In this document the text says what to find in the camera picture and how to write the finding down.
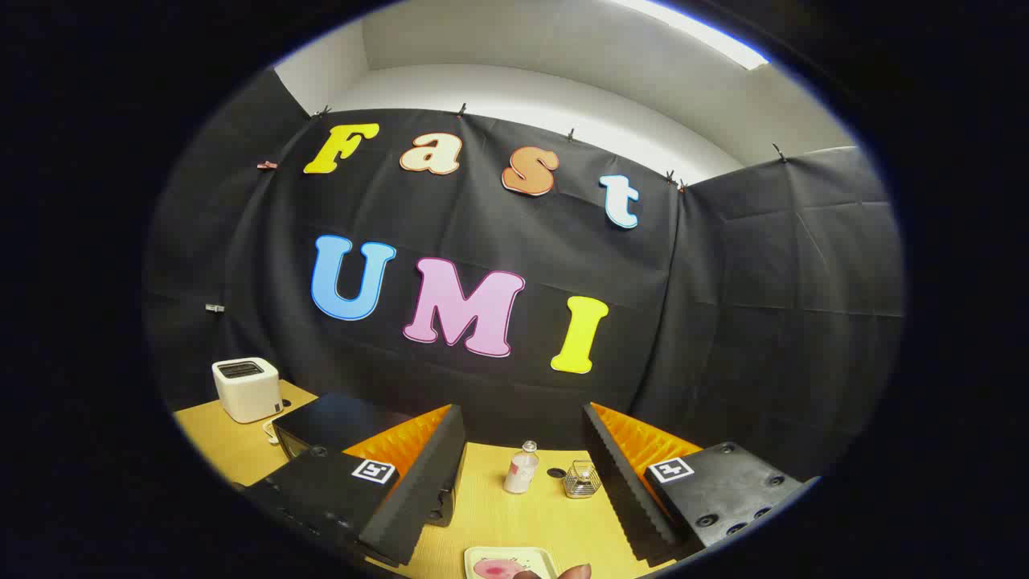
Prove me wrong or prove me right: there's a small clear pink-label bottle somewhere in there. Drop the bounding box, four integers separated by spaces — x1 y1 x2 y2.
503 440 540 495

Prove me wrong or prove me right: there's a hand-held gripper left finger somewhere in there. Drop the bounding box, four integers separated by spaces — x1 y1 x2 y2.
241 404 467 568

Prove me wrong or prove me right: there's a black toaster oven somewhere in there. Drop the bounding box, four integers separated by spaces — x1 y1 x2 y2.
272 392 461 528

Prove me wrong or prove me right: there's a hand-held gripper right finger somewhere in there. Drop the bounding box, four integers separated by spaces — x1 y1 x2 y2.
582 402 805 564

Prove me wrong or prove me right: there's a cream square plate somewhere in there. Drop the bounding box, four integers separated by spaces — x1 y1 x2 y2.
464 546 559 579

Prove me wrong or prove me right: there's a metal wire basket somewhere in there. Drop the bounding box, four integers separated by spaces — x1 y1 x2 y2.
564 460 602 499

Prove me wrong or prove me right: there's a white toaster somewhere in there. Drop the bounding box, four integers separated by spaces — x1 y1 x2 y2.
211 357 284 425

